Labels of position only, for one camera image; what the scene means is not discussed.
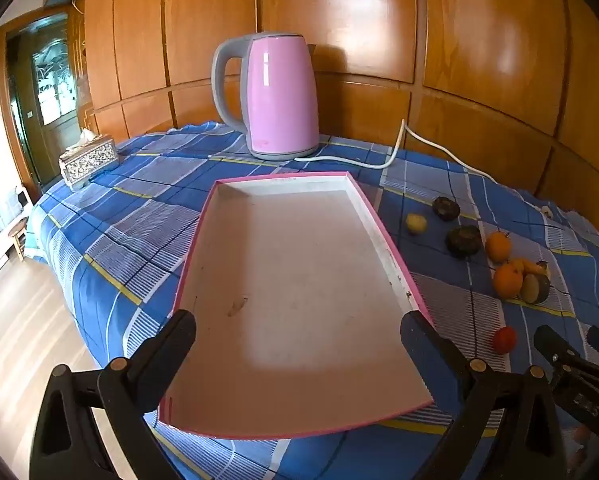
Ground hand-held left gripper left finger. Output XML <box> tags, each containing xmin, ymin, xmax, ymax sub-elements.
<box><xmin>28</xmin><ymin>309</ymin><xmax>198</xmax><ymax>480</ymax></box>

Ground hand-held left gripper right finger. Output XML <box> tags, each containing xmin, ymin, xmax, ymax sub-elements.
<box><xmin>399</xmin><ymin>310</ymin><xmax>565</xmax><ymax>480</ymax></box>

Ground red tomato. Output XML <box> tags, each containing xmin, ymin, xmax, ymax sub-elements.
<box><xmin>493</xmin><ymin>326</ymin><xmax>517</xmax><ymax>356</ymax></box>

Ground dark fruit with pale face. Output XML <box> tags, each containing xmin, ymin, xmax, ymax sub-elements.
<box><xmin>522</xmin><ymin>272</ymin><xmax>551</xmax><ymax>305</ymax></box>

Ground orange tangerine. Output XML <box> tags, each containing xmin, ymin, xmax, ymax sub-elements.
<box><xmin>493</xmin><ymin>261</ymin><xmax>524</xmax><ymax>300</ymax></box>
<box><xmin>486</xmin><ymin>231</ymin><xmax>513</xmax><ymax>263</ymax></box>

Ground large dark mangosteen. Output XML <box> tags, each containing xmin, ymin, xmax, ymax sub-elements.
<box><xmin>445</xmin><ymin>225</ymin><xmax>483</xmax><ymax>259</ymax></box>

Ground pink-edged white tray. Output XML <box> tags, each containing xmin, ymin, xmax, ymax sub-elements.
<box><xmin>158</xmin><ymin>171</ymin><xmax>436</xmax><ymax>442</ymax></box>

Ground small dark mangosteen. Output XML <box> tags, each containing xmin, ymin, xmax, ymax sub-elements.
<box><xmin>432</xmin><ymin>197</ymin><xmax>461</xmax><ymax>221</ymax></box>

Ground small yellow-green fruit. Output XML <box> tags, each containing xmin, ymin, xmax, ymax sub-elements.
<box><xmin>514</xmin><ymin>258</ymin><xmax>550</xmax><ymax>276</ymax></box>

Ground blue plaid cloth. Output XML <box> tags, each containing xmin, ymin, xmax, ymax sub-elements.
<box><xmin>27</xmin><ymin>120</ymin><xmax>599</xmax><ymax>480</ymax></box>

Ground wooden stool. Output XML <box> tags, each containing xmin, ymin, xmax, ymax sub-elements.
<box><xmin>8</xmin><ymin>221</ymin><xmax>29</xmax><ymax>262</ymax></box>

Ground patterned tissue box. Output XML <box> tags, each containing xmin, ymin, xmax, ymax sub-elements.
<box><xmin>58</xmin><ymin>130</ymin><xmax>119</xmax><ymax>192</ymax></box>

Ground pink electric kettle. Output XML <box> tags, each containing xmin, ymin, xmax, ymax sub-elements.
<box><xmin>211</xmin><ymin>32</ymin><xmax>321</xmax><ymax>162</ymax></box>

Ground wooden door with glass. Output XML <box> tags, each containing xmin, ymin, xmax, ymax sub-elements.
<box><xmin>0</xmin><ymin>7</ymin><xmax>88</xmax><ymax>196</ymax></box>

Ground white power cord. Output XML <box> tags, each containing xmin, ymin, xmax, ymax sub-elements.
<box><xmin>294</xmin><ymin>119</ymin><xmax>555</xmax><ymax>217</ymax></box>

